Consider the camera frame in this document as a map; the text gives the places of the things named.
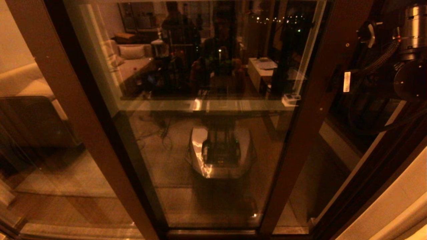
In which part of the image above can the brown framed sliding glass door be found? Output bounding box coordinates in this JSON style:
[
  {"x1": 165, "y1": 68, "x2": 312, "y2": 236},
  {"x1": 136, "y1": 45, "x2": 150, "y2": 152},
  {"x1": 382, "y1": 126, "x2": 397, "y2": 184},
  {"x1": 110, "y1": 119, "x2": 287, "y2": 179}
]
[{"x1": 45, "y1": 0, "x2": 374, "y2": 238}]

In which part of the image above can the dark front-load washing machine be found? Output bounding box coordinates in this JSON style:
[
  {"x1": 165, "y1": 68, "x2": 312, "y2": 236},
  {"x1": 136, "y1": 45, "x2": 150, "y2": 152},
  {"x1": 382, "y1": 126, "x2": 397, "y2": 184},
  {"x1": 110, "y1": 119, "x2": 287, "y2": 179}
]
[{"x1": 0, "y1": 96, "x2": 82, "y2": 149}]

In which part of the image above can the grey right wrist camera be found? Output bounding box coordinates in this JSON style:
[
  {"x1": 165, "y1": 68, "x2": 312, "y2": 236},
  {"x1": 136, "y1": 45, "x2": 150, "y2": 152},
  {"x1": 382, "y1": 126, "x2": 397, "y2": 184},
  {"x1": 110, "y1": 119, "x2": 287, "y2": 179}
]
[{"x1": 358, "y1": 21, "x2": 379, "y2": 49}]

